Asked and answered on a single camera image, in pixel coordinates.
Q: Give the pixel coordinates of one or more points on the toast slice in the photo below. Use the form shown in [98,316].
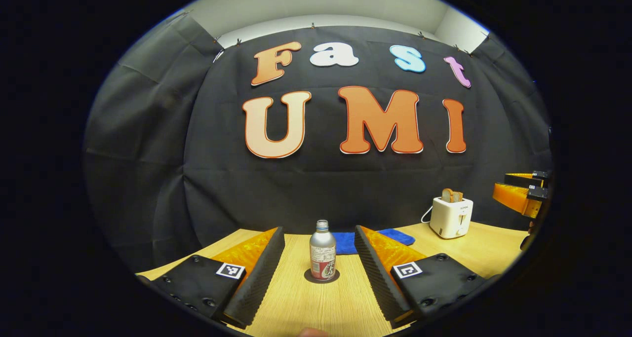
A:
[458,197]
[447,195]

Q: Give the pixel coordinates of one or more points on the black backdrop cloth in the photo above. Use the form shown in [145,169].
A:
[321,189]

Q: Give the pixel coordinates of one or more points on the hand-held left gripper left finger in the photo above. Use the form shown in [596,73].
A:
[259,278]

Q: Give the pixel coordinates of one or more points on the black round coaster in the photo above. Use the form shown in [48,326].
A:
[308,278]

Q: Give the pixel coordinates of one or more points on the blue towel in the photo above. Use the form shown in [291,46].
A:
[343,243]

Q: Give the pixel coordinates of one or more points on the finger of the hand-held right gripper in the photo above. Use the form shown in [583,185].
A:
[513,196]
[518,179]

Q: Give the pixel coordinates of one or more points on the white toaster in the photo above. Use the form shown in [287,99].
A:
[450,218]

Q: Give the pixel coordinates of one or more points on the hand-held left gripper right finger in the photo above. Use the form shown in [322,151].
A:
[380,278]

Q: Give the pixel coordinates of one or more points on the silver water bottle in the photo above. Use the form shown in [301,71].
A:
[322,250]

